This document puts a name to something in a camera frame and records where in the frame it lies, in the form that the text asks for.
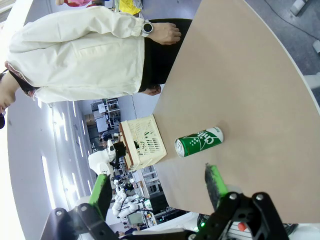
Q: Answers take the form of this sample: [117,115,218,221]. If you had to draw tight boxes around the green drink can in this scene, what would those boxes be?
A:
[174,126,224,158]

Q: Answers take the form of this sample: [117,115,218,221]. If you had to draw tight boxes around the white humanoid robot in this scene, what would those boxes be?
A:
[111,178,141,222]

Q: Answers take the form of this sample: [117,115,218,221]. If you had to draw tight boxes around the pink garment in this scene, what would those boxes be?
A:
[56,0,91,7]

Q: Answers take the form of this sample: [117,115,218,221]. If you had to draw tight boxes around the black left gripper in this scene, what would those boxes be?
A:
[114,141,127,163]

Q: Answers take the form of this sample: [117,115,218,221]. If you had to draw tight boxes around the person's left hand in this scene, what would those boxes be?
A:
[151,22,182,46]

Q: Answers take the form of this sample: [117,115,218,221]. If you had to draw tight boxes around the right gripper green-padded left finger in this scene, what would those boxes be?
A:
[47,173,121,240]

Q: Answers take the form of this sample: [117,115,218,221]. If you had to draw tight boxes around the right gripper green-padded right finger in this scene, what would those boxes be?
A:
[204,163,290,240]

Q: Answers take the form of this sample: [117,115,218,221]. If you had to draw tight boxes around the person's head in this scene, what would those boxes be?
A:
[0,67,21,130]

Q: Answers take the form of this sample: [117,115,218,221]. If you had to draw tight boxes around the black trousers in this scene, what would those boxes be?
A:
[138,18,194,94]

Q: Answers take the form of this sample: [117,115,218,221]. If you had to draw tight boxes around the person's right hand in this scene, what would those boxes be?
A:
[143,84,162,97]

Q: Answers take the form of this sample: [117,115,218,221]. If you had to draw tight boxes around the cream zip jacket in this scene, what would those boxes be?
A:
[4,5,146,104]

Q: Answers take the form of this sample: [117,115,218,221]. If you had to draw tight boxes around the computer monitor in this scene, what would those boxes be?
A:
[126,212,146,226]

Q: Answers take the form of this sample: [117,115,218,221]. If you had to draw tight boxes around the cream plastic shopping basket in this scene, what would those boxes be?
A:
[119,114,167,172]

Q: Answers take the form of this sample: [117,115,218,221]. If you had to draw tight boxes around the white wristwatch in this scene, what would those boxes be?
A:
[141,20,154,38]

